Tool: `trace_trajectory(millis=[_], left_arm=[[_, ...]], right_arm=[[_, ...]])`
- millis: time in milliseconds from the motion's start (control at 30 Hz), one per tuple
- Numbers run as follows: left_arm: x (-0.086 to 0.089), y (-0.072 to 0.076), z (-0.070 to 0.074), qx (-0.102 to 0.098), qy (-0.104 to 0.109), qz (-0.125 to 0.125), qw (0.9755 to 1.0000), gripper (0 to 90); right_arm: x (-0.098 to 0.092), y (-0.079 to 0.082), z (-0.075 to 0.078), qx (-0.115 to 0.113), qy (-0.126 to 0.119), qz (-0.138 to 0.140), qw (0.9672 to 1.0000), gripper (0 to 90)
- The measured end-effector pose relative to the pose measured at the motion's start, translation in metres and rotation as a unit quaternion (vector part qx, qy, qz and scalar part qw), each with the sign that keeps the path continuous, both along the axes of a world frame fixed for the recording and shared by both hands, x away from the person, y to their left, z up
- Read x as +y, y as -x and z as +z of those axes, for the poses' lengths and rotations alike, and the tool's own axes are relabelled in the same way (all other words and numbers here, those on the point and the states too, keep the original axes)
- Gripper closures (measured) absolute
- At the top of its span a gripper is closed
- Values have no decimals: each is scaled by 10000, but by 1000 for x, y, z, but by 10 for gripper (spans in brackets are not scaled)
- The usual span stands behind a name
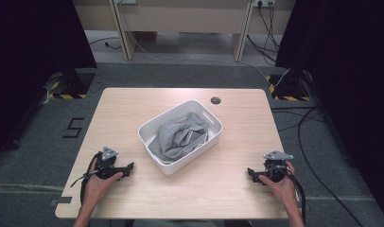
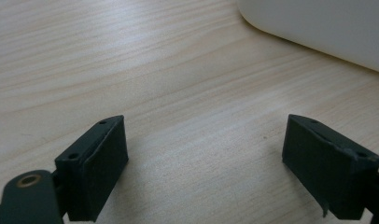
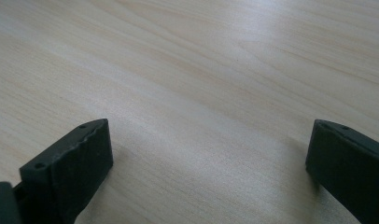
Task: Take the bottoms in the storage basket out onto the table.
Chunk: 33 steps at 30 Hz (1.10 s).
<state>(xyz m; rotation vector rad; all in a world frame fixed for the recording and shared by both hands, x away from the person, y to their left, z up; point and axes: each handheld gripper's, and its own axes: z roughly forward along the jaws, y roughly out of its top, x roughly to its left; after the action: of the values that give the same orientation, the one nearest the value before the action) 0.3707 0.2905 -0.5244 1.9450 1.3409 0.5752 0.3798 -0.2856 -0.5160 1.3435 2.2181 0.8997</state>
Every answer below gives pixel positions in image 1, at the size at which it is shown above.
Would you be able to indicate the grey floor tape piece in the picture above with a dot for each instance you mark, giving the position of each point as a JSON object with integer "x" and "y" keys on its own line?
{"x": 61, "y": 201}

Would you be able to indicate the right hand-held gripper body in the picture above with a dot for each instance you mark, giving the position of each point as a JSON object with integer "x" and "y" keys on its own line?
{"x": 275, "y": 168}

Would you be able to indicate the grey pants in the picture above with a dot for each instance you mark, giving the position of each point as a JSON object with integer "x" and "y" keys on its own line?
{"x": 177, "y": 138}

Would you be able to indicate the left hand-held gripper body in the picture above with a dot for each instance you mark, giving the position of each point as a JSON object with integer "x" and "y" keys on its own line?
{"x": 104, "y": 165}

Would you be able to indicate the beige wooden desk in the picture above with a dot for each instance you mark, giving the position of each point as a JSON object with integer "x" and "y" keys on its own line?
{"x": 183, "y": 15}

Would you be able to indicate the black curtain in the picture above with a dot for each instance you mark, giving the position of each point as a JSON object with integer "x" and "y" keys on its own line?
{"x": 347, "y": 78}
{"x": 32, "y": 63}

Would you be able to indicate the person's right hand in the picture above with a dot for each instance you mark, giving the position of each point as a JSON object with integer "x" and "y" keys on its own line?
{"x": 284, "y": 189}

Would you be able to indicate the person's left hand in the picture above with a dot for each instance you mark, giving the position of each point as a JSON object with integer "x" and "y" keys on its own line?
{"x": 97, "y": 189}

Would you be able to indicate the white wall socket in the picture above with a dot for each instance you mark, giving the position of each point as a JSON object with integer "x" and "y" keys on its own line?
{"x": 264, "y": 3}

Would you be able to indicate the white plastic basket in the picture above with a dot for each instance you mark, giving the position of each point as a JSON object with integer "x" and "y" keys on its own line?
{"x": 212, "y": 126}

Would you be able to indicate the black stand base hazard tape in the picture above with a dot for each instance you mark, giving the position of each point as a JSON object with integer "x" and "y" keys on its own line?
{"x": 291, "y": 86}
{"x": 75, "y": 83}

